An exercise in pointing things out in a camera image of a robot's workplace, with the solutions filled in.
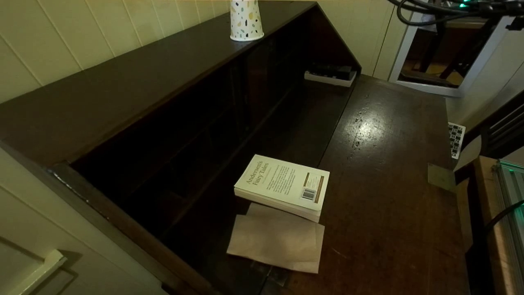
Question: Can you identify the white paper cup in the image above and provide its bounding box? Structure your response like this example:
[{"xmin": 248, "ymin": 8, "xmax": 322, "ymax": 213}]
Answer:
[{"xmin": 228, "ymin": 0, "xmax": 266, "ymax": 43}]

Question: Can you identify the dark wooden secretary desk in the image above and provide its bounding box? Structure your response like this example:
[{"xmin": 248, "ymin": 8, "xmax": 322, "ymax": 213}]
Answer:
[{"xmin": 0, "ymin": 0, "xmax": 472, "ymax": 295}]

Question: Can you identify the white paperback book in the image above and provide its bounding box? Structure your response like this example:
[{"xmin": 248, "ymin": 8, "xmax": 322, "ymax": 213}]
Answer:
[{"xmin": 233, "ymin": 153, "xmax": 333, "ymax": 225}]

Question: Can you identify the brown paper envelope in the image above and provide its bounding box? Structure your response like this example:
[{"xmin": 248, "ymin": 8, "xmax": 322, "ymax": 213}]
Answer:
[{"xmin": 225, "ymin": 202, "xmax": 327, "ymax": 275}]

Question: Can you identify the black box with white edge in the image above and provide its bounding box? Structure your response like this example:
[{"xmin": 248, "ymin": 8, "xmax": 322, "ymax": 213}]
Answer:
[{"xmin": 304, "ymin": 62, "xmax": 361, "ymax": 90}]

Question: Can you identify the small paper note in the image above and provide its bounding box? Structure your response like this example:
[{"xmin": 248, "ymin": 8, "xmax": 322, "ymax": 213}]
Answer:
[{"xmin": 426, "ymin": 162, "xmax": 459, "ymax": 193}]

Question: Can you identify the white perforated panel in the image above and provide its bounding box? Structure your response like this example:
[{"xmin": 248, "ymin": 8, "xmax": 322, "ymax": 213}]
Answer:
[{"xmin": 446, "ymin": 120, "xmax": 469, "ymax": 162}]

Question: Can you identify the light wooden robot table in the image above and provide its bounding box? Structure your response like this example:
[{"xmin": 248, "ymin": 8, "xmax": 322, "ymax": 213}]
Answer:
[{"xmin": 471, "ymin": 154, "xmax": 524, "ymax": 295}]

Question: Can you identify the white framed doorway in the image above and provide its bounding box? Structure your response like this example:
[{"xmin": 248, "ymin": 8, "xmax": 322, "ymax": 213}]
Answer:
[{"xmin": 389, "ymin": 8, "xmax": 518, "ymax": 100}]

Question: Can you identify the green lit robot mounting platform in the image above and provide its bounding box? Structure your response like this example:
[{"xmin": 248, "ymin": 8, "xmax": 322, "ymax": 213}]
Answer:
[{"xmin": 494, "ymin": 157, "xmax": 524, "ymax": 295}]

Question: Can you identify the black cable on platform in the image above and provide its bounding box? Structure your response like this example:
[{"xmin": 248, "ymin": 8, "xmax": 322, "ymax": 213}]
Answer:
[{"xmin": 484, "ymin": 198, "xmax": 524, "ymax": 233}]

